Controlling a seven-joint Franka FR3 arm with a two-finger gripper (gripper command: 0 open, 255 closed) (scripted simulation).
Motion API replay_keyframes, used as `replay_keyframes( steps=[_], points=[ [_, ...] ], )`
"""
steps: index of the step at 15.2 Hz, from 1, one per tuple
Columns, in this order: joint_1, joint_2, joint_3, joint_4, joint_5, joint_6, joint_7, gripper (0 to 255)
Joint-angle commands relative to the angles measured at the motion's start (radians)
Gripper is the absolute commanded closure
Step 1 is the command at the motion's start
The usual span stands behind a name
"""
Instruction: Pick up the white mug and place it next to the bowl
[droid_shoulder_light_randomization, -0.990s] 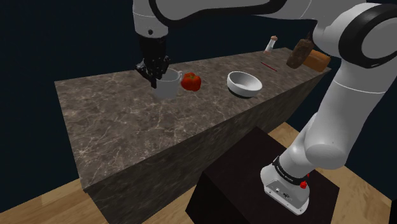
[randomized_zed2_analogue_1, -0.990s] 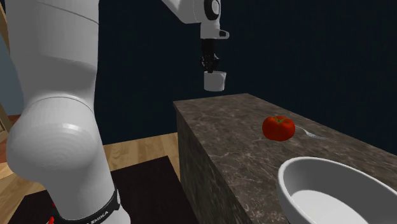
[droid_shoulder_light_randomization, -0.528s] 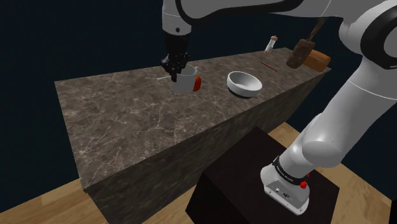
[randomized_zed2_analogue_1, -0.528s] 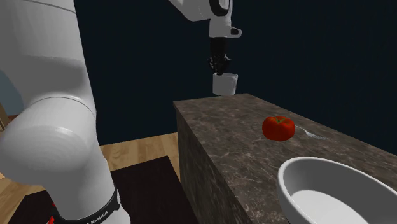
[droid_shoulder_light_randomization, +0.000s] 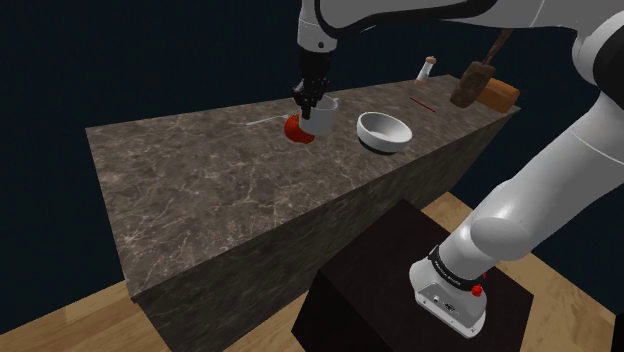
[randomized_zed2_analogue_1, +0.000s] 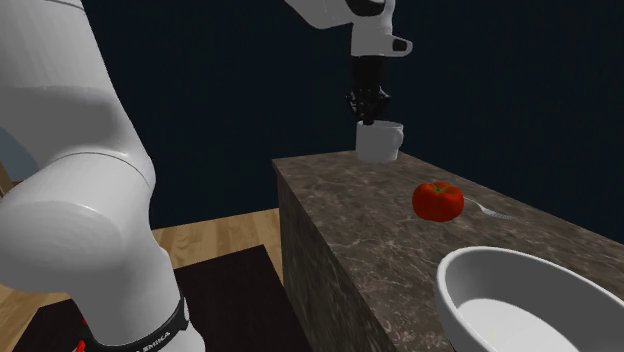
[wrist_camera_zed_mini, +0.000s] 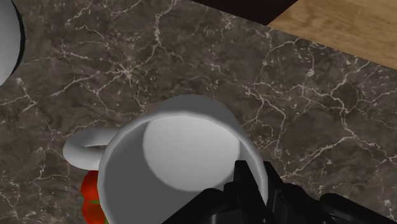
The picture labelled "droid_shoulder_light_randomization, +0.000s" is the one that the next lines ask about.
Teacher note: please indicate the orange bread loaf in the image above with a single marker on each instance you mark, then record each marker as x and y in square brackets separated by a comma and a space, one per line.
[502, 95]

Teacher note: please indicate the dark robot stand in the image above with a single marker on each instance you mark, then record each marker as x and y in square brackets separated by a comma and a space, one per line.
[370, 273]

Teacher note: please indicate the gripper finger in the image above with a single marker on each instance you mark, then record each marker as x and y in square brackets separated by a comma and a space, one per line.
[305, 106]
[320, 91]

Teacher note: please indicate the white mug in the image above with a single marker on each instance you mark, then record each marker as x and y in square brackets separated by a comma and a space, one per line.
[322, 119]

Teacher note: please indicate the red tomato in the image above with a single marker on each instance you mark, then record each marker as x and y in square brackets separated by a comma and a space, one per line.
[293, 129]

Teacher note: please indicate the corked salt shaker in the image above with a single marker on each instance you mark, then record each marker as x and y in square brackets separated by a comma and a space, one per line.
[423, 73]

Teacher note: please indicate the brown wooden mallet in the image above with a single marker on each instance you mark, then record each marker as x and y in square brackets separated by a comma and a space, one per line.
[470, 85]

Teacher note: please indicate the white bowl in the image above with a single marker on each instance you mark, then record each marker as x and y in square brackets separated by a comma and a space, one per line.
[385, 131]

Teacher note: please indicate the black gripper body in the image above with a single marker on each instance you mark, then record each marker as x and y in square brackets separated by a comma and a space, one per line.
[314, 66]

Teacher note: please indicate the thin red pen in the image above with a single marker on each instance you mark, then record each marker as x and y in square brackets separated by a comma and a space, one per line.
[422, 105]

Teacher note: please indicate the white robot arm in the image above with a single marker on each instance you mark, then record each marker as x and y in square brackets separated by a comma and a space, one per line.
[546, 190]

